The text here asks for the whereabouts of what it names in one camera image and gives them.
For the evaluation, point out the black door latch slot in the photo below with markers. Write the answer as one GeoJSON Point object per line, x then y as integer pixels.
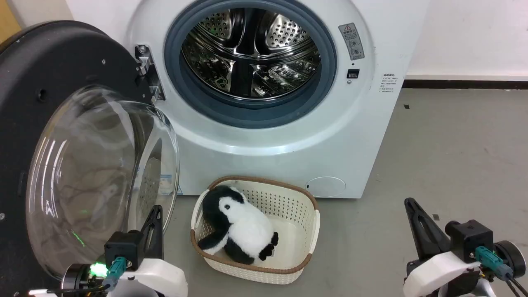
{"type": "Point", "coordinates": [352, 74]}

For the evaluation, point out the stainless steel perforated drum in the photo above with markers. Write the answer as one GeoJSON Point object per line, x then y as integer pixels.
{"type": "Point", "coordinates": [247, 53]}

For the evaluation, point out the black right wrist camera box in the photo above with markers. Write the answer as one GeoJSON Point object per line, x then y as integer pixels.
{"type": "Point", "coordinates": [470, 239]}

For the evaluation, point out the small printed text label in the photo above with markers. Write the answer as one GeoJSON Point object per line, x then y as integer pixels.
{"type": "Point", "coordinates": [387, 83]}

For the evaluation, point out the metal door hinge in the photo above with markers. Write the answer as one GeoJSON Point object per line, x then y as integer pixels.
{"type": "Point", "coordinates": [147, 70]}

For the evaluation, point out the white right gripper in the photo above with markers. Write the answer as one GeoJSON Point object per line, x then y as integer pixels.
{"type": "Point", "coordinates": [441, 274]}

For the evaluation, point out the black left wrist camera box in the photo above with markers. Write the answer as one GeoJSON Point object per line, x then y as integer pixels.
{"type": "Point", "coordinates": [123, 248]}

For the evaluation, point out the cream laundry basket, brown rim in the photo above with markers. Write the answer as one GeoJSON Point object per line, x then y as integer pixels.
{"type": "Point", "coordinates": [297, 214]}

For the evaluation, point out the black round door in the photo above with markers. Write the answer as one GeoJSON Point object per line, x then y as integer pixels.
{"type": "Point", "coordinates": [62, 123]}

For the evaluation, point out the white front-load washing machine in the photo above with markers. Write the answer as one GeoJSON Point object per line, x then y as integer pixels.
{"type": "Point", "coordinates": [264, 144]}

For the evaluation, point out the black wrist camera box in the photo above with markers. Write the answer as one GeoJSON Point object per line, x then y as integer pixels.
{"type": "Point", "coordinates": [123, 248]}
{"type": "Point", "coordinates": [470, 239]}

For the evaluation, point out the black wall baseboard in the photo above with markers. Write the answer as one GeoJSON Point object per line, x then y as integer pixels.
{"type": "Point", "coordinates": [466, 84]}

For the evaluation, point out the round white filter cover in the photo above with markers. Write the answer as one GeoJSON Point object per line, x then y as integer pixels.
{"type": "Point", "coordinates": [326, 186]}

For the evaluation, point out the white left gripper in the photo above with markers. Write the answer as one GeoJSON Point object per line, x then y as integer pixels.
{"type": "Point", "coordinates": [159, 277]}

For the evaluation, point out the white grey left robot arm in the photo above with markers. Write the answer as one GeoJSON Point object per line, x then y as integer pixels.
{"type": "Point", "coordinates": [78, 280]}

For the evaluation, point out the grey warning sticker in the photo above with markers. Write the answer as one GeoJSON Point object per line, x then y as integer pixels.
{"type": "Point", "coordinates": [352, 41]}

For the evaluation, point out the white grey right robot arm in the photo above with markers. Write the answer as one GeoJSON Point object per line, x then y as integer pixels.
{"type": "Point", "coordinates": [511, 258]}

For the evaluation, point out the black and white plush penguin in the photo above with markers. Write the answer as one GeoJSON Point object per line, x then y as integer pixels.
{"type": "Point", "coordinates": [243, 227]}

